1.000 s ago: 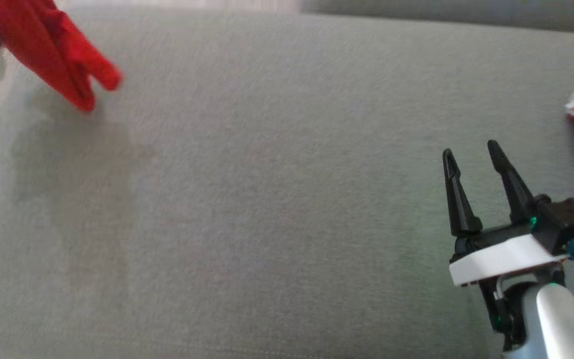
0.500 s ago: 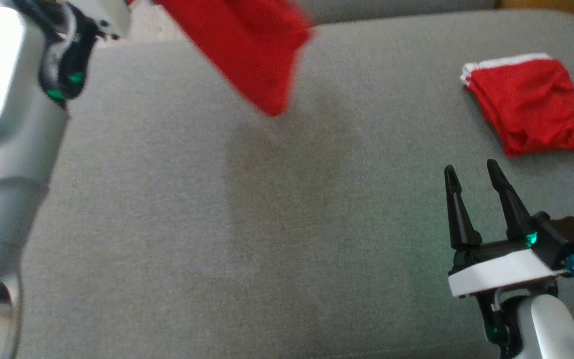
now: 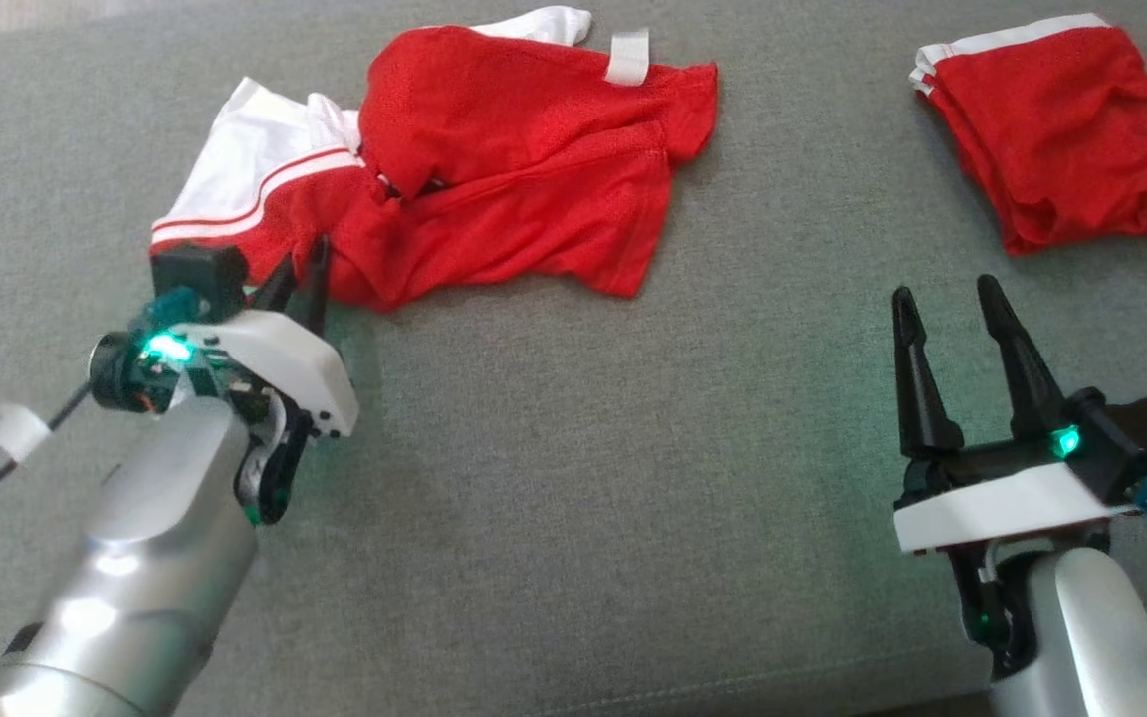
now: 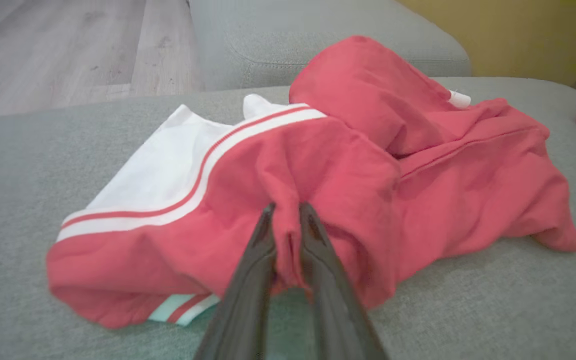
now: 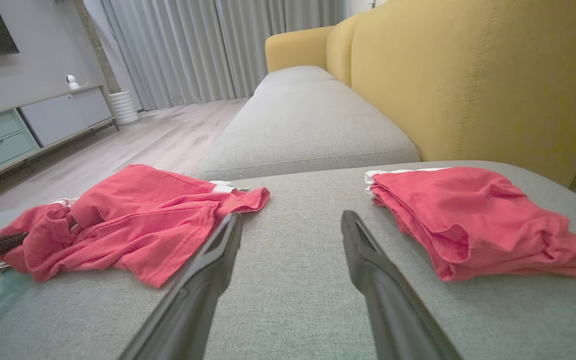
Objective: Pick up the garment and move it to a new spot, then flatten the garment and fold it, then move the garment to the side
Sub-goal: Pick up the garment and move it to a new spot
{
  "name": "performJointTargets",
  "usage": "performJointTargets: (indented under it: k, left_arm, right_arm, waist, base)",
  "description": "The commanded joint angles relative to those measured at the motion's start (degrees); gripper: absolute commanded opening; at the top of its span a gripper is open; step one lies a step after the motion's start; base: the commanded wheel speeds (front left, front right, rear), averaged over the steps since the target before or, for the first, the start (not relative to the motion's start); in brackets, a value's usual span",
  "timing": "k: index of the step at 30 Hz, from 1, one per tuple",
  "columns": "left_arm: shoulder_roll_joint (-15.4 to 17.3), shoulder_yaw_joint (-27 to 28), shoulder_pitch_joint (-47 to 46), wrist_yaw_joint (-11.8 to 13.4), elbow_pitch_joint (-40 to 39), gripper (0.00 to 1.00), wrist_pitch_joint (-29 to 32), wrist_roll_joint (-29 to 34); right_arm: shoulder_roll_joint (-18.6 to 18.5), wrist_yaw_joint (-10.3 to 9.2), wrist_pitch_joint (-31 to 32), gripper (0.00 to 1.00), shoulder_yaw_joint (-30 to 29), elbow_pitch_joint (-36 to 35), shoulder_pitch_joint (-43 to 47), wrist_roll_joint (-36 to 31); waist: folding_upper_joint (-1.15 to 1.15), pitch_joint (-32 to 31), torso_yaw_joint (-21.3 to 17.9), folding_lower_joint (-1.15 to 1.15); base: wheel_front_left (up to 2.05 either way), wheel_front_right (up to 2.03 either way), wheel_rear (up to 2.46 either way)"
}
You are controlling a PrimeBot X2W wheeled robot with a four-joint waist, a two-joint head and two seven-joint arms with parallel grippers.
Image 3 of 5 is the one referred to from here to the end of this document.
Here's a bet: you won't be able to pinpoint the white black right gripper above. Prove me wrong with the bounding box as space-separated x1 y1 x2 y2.
889 274 1139 678

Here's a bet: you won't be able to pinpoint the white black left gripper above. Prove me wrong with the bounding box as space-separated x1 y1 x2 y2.
173 234 361 527

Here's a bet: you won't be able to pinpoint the red white sports jersey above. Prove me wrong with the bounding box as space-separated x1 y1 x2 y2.
149 5 720 313

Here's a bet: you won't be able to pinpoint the red shorts white stripe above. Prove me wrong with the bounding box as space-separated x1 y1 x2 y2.
909 13 1147 258

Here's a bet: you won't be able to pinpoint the grey fabric sofa seat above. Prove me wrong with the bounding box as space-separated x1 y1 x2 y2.
0 0 1147 717

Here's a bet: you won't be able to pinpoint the white cable tag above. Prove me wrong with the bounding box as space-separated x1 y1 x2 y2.
0 402 53 464

